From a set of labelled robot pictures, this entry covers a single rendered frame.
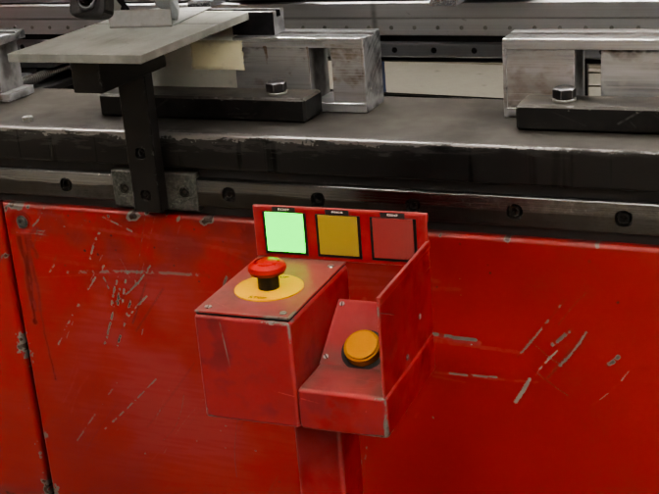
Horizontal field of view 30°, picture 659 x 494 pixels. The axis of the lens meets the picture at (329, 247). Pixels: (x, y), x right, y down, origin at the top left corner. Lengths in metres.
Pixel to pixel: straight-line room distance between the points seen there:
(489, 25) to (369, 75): 0.27
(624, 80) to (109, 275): 0.71
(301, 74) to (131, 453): 0.59
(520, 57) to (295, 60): 0.29
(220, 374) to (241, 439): 0.43
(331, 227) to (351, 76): 0.29
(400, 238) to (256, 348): 0.20
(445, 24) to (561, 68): 0.35
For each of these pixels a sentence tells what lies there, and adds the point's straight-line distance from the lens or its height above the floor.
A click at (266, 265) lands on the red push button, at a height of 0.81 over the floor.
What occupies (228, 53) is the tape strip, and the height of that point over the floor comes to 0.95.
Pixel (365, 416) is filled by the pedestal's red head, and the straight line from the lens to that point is 1.21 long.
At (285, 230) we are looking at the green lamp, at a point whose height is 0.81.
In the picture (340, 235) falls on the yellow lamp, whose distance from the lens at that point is 1.31.
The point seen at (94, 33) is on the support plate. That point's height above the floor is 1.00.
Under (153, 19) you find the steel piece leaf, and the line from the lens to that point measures 1.55.
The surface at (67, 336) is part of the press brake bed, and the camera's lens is 1.75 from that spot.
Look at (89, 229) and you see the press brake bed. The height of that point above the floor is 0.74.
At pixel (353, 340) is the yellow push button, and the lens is 1.26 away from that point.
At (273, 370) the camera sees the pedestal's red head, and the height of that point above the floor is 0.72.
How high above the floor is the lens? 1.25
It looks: 20 degrees down
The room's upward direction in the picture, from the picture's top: 5 degrees counter-clockwise
